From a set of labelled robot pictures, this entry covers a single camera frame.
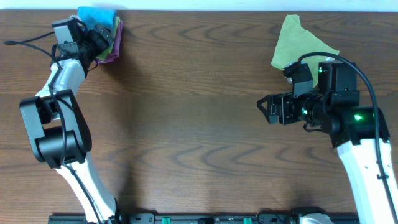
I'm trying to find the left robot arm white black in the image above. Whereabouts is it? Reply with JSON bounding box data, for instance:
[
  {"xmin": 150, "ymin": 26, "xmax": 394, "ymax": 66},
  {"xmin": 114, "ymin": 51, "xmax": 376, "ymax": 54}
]
[{"xmin": 19, "ymin": 17, "xmax": 123, "ymax": 223}]

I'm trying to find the pink folded cloth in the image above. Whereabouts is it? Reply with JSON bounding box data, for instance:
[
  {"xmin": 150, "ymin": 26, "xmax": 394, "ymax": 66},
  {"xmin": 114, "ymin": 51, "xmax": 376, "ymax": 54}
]
[{"xmin": 96, "ymin": 17, "xmax": 123, "ymax": 64}]

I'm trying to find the green cloth unfolded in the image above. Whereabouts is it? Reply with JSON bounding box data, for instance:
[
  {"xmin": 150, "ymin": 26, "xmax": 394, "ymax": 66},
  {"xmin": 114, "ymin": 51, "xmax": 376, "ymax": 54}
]
[{"xmin": 271, "ymin": 14, "xmax": 339, "ymax": 70}]

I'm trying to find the blue microfiber cloth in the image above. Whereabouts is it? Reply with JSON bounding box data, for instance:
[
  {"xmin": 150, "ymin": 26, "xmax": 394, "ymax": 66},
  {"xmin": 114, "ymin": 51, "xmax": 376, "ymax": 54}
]
[{"xmin": 77, "ymin": 6, "xmax": 118, "ymax": 31}]

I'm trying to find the green folded cloth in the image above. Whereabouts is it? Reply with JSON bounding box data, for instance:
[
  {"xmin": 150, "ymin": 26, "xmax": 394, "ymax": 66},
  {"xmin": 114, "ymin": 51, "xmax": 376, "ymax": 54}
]
[{"xmin": 96, "ymin": 17, "xmax": 120, "ymax": 60}]

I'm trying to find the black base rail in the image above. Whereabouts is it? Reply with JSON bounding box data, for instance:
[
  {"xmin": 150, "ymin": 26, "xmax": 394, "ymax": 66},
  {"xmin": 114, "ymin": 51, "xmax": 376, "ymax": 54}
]
[{"xmin": 48, "ymin": 205, "xmax": 360, "ymax": 224}]

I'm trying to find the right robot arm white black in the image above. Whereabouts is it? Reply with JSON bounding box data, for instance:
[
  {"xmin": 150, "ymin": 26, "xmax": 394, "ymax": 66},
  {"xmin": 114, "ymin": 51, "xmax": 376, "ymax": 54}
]
[{"xmin": 257, "ymin": 62, "xmax": 397, "ymax": 223}]

